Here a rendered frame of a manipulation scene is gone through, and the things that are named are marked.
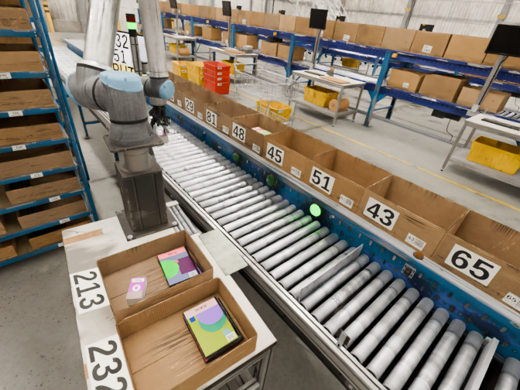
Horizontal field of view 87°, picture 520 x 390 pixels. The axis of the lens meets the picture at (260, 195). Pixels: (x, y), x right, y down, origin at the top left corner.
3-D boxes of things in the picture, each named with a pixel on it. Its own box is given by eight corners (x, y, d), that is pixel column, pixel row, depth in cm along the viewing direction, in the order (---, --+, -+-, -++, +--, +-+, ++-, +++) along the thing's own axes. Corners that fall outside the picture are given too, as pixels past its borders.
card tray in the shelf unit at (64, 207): (22, 229, 190) (16, 217, 184) (17, 207, 208) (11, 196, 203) (87, 210, 213) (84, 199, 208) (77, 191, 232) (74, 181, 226)
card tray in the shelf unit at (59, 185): (10, 204, 180) (4, 192, 174) (8, 183, 199) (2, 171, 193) (81, 188, 202) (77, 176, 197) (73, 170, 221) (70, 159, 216)
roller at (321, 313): (305, 320, 114) (307, 313, 111) (371, 265, 144) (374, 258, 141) (314, 330, 111) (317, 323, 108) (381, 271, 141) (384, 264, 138)
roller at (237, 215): (212, 226, 157) (212, 219, 154) (278, 198, 187) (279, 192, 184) (217, 231, 154) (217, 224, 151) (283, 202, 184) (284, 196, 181)
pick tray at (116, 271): (100, 277, 116) (94, 260, 110) (186, 244, 137) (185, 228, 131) (118, 331, 98) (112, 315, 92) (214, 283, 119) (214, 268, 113)
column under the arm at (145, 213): (127, 241, 134) (114, 184, 116) (115, 213, 151) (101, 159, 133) (179, 225, 147) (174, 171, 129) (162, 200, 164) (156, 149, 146)
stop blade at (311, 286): (298, 301, 119) (301, 287, 114) (357, 255, 145) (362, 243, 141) (299, 302, 119) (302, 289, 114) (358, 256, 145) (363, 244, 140)
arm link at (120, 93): (128, 123, 110) (118, 76, 101) (97, 117, 116) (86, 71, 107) (155, 114, 122) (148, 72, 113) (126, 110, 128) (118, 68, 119)
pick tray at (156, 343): (119, 339, 96) (114, 323, 90) (218, 291, 116) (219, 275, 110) (143, 425, 77) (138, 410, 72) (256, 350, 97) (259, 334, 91)
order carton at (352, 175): (302, 182, 172) (306, 158, 162) (330, 170, 189) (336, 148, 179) (355, 215, 148) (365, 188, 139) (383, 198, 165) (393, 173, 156)
